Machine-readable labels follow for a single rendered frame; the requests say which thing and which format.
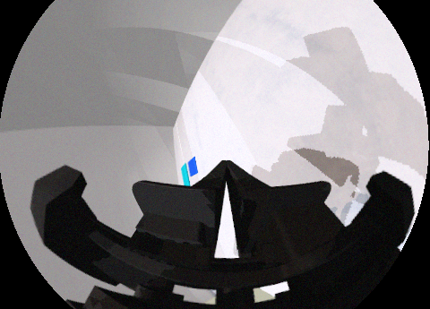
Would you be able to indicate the teal rectangular plate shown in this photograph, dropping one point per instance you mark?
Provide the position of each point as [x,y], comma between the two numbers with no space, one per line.
[185,176]

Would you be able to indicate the blue rectangular plate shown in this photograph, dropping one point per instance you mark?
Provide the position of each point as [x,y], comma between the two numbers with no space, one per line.
[192,166]

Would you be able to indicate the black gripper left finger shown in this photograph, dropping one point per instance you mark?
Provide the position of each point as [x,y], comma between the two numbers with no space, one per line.
[201,202]

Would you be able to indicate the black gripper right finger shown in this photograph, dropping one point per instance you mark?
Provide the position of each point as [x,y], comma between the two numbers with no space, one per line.
[252,202]

